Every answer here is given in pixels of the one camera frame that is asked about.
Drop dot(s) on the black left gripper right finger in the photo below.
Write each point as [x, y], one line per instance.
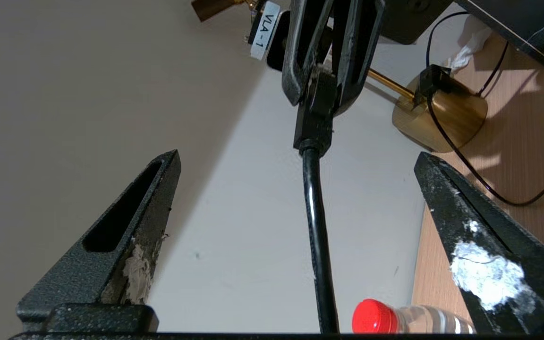
[489, 264]

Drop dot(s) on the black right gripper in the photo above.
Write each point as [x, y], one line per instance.
[267, 28]

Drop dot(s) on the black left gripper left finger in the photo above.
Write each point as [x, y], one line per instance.
[88, 283]

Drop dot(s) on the water bottle with red cap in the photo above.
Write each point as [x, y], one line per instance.
[376, 316]

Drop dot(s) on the small white crumpled item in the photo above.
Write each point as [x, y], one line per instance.
[465, 49]

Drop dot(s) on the brass desk lamp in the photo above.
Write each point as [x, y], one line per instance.
[456, 118]

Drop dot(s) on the dark blue box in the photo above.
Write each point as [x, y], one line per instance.
[536, 23]

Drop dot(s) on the black inline switch box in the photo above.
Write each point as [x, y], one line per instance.
[435, 80]

